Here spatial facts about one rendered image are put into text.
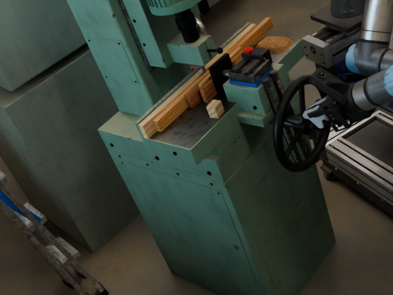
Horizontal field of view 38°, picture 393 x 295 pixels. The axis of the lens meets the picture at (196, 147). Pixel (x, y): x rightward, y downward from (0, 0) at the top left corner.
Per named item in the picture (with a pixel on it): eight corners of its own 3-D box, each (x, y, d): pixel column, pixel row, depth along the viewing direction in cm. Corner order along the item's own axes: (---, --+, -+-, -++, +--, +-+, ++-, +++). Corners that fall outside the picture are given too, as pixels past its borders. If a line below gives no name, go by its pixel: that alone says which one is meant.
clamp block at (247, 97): (264, 116, 169) (257, 91, 164) (229, 109, 177) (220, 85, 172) (291, 88, 176) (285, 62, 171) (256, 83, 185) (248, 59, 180)
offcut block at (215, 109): (218, 118, 170) (214, 107, 168) (209, 117, 172) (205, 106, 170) (224, 110, 172) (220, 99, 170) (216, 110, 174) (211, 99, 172)
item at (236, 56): (206, 99, 181) (201, 84, 178) (203, 98, 182) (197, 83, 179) (246, 61, 192) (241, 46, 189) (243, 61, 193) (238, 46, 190)
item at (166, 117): (161, 132, 174) (157, 122, 172) (157, 131, 175) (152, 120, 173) (273, 27, 205) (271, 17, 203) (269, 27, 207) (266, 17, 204)
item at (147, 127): (148, 139, 173) (142, 126, 171) (144, 137, 175) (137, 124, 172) (259, 35, 204) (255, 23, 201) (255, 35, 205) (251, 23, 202)
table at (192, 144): (221, 174, 159) (214, 157, 155) (147, 153, 179) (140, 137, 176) (330, 56, 189) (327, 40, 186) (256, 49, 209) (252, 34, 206)
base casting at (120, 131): (223, 184, 176) (214, 161, 171) (106, 149, 214) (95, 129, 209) (300, 100, 198) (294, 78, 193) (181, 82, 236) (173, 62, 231)
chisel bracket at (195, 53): (206, 70, 178) (197, 46, 173) (173, 66, 187) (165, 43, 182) (220, 57, 181) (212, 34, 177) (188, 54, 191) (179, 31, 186)
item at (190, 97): (193, 108, 179) (188, 96, 177) (188, 107, 181) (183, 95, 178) (235, 68, 191) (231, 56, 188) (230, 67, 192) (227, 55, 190)
